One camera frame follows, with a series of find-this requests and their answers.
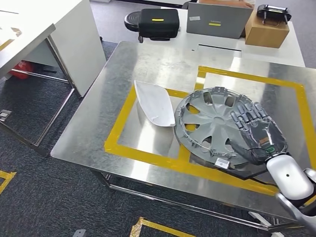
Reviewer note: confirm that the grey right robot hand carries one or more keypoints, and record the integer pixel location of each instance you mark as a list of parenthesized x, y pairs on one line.
[(262, 137)]

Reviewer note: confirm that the grey plastic wheel hubcap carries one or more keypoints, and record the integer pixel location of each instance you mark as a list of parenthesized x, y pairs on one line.
[(214, 121)]

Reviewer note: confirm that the white curved plastic part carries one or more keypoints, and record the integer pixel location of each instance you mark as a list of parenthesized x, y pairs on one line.
[(155, 103)]

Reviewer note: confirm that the steel workbench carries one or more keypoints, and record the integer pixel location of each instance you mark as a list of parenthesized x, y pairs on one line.
[(93, 130)]

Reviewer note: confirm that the white desk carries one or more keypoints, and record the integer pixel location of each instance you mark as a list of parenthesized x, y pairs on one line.
[(271, 55)]

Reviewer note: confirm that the brown cardboard box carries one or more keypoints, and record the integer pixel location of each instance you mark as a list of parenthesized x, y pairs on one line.
[(266, 34)]

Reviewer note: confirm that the black device on box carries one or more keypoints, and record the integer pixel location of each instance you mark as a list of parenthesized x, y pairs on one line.
[(273, 13)]

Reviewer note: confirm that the grey laptop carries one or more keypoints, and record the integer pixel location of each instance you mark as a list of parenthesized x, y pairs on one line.
[(217, 24)]

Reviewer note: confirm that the black carry case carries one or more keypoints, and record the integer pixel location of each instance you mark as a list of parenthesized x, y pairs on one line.
[(159, 27)]

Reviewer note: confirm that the black round stool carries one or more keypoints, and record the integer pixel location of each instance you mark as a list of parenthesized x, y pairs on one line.
[(130, 21)]

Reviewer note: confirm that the white table with side panel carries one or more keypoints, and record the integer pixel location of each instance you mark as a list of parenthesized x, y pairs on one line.
[(74, 42)]

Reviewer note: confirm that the red object under table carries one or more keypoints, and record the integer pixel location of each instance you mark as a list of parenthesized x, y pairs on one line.
[(20, 69)]

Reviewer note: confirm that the metal floor socket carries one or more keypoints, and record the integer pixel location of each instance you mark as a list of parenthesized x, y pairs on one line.
[(4, 115)]

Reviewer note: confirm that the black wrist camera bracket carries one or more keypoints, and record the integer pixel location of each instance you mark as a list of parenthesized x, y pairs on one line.
[(243, 176)]

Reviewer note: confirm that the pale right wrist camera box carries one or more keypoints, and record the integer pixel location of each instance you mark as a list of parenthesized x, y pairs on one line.
[(222, 163)]

